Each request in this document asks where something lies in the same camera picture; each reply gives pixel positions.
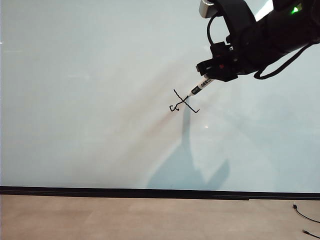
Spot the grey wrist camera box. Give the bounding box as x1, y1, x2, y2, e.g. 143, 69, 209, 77
198, 0, 221, 19

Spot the black cable with plug end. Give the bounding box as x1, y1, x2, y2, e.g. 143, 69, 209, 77
302, 229, 320, 239

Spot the white marker pen black cap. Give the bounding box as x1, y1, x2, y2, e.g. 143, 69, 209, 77
186, 74, 213, 99

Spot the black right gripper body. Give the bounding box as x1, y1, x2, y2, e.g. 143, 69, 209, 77
209, 41, 247, 75

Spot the black camera cable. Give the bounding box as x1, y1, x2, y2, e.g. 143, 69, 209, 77
206, 15, 219, 47

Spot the black ink mark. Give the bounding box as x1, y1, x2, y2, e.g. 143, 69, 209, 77
168, 88, 201, 114

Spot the black framed whiteboard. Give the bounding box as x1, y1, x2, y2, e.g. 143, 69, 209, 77
0, 0, 320, 201

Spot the black cable with ferrite bead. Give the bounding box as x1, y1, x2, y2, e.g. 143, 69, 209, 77
292, 204, 320, 223

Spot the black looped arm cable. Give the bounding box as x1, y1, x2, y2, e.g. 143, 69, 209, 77
253, 41, 315, 80

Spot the taped black right gripper finger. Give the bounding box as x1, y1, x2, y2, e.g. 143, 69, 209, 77
195, 58, 215, 77
209, 71, 239, 83

